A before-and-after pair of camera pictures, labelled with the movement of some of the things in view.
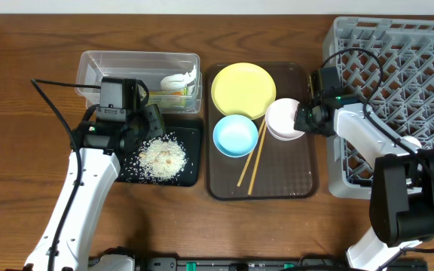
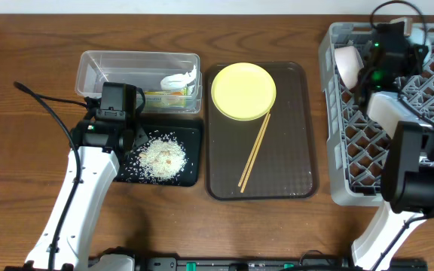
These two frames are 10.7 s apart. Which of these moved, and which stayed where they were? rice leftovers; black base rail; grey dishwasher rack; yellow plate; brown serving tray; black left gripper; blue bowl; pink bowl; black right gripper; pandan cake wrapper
Moved: black left gripper; pink bowl; black right gripper; blue bowl
Stayed: rice leftovers; brown serving tray; grey dishwasher rack; pandan cake wrapper; black base rail; yellow plate
